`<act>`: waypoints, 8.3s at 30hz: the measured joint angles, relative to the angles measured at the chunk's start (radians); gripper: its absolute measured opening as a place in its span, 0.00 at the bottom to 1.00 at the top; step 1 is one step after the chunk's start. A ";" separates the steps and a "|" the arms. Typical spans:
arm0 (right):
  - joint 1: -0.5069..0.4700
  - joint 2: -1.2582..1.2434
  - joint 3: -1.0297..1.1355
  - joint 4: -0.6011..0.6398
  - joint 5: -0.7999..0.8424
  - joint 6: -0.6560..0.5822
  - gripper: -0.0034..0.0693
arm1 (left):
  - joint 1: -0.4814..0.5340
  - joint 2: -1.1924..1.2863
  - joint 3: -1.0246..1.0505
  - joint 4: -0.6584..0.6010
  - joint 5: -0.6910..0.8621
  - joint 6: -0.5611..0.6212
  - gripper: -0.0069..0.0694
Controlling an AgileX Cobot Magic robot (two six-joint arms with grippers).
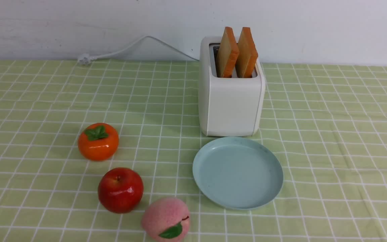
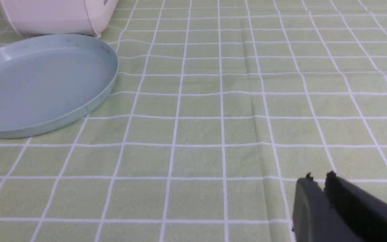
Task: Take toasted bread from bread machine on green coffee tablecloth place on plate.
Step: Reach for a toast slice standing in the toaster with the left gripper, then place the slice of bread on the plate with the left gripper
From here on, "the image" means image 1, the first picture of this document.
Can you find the toast slice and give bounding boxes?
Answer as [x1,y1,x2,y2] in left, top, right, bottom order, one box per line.
[216,27,240,78]
[235,27,258,78]

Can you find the white two-slot toaster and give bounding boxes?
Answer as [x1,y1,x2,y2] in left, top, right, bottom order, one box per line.
[198,36,267,136]

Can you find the light blue plate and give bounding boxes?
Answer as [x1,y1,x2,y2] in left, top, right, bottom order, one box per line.
[192,137,284,210]

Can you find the orange persimmon with leaf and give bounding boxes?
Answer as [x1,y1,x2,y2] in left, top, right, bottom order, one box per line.
[77,123,119,161]

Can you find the red apple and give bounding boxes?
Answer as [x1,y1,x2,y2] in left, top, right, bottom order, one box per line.
[98,167,144,213]

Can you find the pink peach with leaf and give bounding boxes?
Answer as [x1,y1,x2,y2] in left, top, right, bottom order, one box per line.
[141,197,190,242]

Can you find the green checkered tablecloth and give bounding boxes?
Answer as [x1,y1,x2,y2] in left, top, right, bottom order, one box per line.
[0,60,387,242]

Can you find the white power cord with plug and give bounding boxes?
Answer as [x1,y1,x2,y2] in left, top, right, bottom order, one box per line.
[77,35,200,66]

